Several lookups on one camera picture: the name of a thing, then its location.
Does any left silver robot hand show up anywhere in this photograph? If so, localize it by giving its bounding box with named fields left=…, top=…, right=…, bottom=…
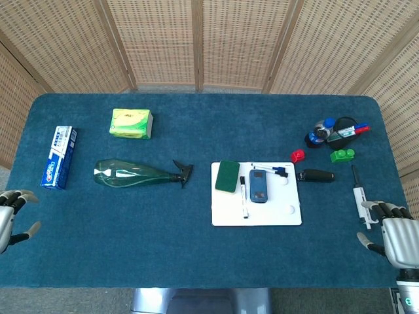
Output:
left=0, top=189, right=42, bottom=254

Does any green spray bottle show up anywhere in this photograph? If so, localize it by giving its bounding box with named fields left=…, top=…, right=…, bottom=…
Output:
left=93, top=158, right=194, bottom=190

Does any green tissue pack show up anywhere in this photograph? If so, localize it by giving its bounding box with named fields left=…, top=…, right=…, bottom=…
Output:
left=109, top=108, right=155, bottom=141

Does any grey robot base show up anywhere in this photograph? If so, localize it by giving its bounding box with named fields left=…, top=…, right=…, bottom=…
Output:
left=130, top=287, right=273, bottom=314

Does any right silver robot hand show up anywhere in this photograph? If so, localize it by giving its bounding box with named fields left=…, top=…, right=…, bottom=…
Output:
left=356, top=200, right=419, bottom=271

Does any white whiteboard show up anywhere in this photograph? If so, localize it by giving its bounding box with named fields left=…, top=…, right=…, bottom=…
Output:
left=210, top=161, right=303, bottom=227

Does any blue capped whiteboard marker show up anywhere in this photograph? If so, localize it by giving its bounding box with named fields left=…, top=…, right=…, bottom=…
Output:
left=251, top=162, right=286, bottom=173

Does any blue table cloth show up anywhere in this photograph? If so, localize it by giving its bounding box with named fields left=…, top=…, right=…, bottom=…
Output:
left=0, top=93, right=413, bottom=289

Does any woven bamboo folding screen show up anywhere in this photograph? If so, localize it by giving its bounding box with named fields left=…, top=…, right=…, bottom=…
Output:
left=0, top=0, right=419, bottom=210

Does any green yellow sponge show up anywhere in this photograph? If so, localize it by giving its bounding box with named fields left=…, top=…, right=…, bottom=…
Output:
left=214, top=160, right=242, bottom=194

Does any blue capped green label marker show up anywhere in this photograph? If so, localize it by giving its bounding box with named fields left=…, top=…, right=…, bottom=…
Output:
left=338, top=122, right=371, bottom=137

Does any black capped whiteboard marker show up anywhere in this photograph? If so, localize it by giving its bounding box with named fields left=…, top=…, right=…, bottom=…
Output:
left=239, top=175, right=250, bottom=220

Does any white pipette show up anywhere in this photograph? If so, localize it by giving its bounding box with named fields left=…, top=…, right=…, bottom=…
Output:
left=351, top=164, right=380, bottom=231

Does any blue toothpaste box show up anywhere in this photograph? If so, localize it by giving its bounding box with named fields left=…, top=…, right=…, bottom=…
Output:
left=40, top=126, right=79, bottom=190

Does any blue marker with black end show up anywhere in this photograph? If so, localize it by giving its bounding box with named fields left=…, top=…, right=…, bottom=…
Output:
left=253, top=166, right=289, bottom=179

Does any black stapler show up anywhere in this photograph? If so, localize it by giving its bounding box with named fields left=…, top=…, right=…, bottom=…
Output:
left=297, top=168, right=336, bottom=184

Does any blue whiteboard eraser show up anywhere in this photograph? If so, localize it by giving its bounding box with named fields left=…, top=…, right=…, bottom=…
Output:
left=248, top=168, right=271, bottom=204

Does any green toy block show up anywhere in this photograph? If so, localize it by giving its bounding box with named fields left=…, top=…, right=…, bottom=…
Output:
left=329, top=148, right=356, bottom=164

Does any pepsi cola bottle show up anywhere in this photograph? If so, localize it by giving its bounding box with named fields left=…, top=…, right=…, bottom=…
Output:
left=304, top=117, right=337, bottom=147

